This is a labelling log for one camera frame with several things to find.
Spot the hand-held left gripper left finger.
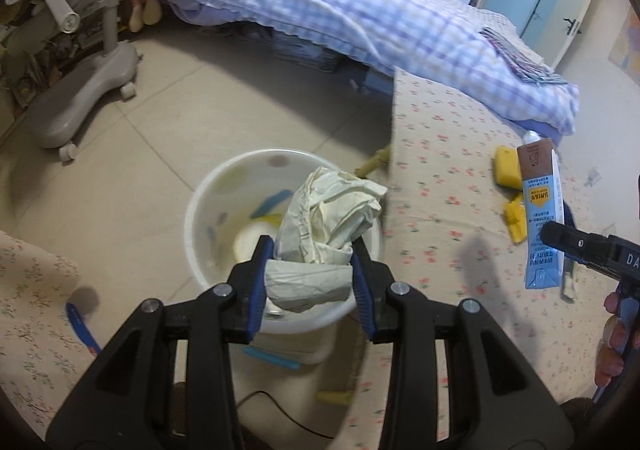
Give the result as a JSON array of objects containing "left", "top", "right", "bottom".
[{"left": 45, "top": 235, "right": 275, "bottom": 450}]

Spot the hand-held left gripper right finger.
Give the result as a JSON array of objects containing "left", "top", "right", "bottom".
[{"left": 350, "top": 240, "right": 576, "bottom": 450}]

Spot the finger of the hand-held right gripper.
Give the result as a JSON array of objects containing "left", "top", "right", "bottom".
[{"left": 542, "top": 221, "right": 619, "bottom": 277}]

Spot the blue milk carton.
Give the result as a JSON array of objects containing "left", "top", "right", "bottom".
[{"left": 516, "top": 139, "right": 567, "bottom": 289}]

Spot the cream paper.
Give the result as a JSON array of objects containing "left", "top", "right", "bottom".
[{"left": 264, "top": 166, "right": 388, "bottom": 313}]

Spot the white plastic bucket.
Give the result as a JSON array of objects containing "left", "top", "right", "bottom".
[{"left": 184, "top": 148, "right": 386, "bottom": 366}]

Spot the person's right hand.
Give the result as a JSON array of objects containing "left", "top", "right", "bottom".
[{"left": 596, "top": 290, "right": 640, "bottom": 388}]

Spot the yellow foam block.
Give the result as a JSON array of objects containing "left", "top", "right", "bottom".
[
  {"left": 504, "top": 194, "right": 529, "bottom": 244},
  {"left": 492, "top": 146, "right": 524, "bottom": 189}
]

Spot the light blue plastic stick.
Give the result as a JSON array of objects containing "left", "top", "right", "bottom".
[{"left": 242, "top": 347, "right": 304, "bottom": 372}]

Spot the red floral bed sheet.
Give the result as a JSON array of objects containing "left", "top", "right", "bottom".
[{"left": 345, "top": 67, "right": 640, "bottom": 450}]

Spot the beige stick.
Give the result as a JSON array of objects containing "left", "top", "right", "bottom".
[{"left": 352, "top": 147, "right": 392, "bottom": 179}]

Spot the dark blue plastic stick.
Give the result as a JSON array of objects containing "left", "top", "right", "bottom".
[{"left": 65, "top": 302, "right": 104, "bottom": 357}]

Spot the folded striped cloth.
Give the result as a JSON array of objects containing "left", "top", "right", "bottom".
[{"left": 479, "top": 24, "right": 569, "bottom": 85}]

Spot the green floral cloth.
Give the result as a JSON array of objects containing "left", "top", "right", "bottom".
[{"left": 0, "top": 230, "right": 107, "bottom": 431}]

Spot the grey swivel chair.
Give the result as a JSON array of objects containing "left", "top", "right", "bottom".
[{"left": 0, "top": 0, "right": 143, "bottom": 163}]

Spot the black cable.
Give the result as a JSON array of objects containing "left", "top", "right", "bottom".
[{"left": 235, "top": 390, "right": 347, "bottom": 442}]

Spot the wall poster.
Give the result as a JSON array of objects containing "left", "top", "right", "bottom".
[{"left": 607, "top": 10, "right": 640, "bottom": 76}]

